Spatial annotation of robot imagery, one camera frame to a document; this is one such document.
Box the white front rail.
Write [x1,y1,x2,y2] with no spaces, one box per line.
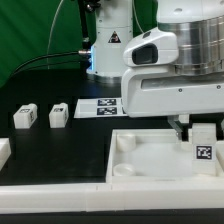
[0,179,224,214]

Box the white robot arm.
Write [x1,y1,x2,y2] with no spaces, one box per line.
[87,0,224,117]

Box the paper sheet with markers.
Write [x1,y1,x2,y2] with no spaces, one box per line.
[74,98,126,118]

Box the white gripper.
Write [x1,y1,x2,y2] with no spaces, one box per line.
[121,0,224,140]

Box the black vertical hose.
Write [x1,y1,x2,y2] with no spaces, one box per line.
[77,0,93,51]

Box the black cable pair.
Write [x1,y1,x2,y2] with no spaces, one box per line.
[9,49,92,79]

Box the white square tabletop part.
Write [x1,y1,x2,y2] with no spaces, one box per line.
[106,129,224,183]

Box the white left rail block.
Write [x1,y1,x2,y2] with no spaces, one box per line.
[0,138,11,171]

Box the grey thin cable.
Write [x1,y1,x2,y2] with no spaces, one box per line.
[46,0,66,69]

